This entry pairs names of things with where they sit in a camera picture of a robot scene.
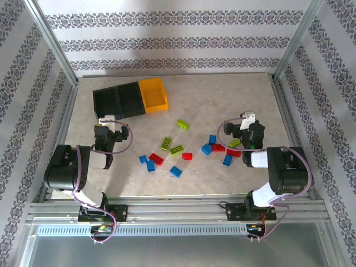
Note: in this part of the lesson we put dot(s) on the blue lego brick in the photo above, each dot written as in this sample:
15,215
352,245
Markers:
176,171
150,166
206,149
227,160
212,139
142,158

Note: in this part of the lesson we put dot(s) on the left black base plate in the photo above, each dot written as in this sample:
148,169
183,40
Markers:
122,212

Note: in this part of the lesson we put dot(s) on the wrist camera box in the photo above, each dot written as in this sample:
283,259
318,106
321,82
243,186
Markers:
111,123
247,121

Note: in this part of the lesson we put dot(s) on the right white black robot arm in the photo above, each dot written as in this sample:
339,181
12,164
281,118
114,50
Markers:
289,172

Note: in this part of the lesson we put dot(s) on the small circuit board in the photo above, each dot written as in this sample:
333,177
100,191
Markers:
254,228
101,229

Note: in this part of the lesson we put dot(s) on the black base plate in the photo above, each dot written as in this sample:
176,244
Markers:
122,212
235,212

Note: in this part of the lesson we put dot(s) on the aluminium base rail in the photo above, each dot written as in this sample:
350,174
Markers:
178,208

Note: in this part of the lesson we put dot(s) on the aluminium frame post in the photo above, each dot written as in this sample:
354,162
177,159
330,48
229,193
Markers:
56,47
297,41

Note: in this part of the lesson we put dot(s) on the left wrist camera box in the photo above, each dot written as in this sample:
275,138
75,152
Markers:
111,123

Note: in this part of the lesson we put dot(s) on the aluminium side rail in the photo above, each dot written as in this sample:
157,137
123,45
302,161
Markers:
60,133
290,125

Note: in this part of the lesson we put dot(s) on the yellow plastic bin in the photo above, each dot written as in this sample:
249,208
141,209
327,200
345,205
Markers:
153,96

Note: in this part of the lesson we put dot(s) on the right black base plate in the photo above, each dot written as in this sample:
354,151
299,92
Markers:
235,212

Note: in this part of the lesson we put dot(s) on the grey metal panel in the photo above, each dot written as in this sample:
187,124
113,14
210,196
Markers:
178,253

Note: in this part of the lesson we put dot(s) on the thin aluminium table rail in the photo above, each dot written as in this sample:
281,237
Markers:
167,75

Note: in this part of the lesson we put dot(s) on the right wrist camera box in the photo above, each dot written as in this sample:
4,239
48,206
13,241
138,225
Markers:
247,121

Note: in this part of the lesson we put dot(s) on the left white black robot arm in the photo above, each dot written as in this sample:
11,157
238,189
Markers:
62,172

